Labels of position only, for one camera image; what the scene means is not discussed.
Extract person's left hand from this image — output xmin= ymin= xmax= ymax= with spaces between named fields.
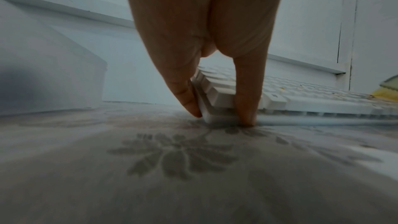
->
xmin=120 ymin=0 xmax=288 ymax=127

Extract floral tablecloth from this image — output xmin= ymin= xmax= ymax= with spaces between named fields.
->
xmin=0 ymin=101 xmax=398 ymax=224

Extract clear plastic container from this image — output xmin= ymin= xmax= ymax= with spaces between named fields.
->
xmin=0 ymin=0 xmax=108 ymax=117

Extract green brush yellow bristles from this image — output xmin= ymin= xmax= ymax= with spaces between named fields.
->
xmin=369 ymin=75 xmax=398 ymax=101

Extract white keyboard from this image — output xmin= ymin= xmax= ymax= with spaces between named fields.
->
xmin=189 ymin=66 xmax=398 ymax=127

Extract white wooden frame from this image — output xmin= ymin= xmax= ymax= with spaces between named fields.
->
xmin=0 ymin=0 xmax=362 ymax=91

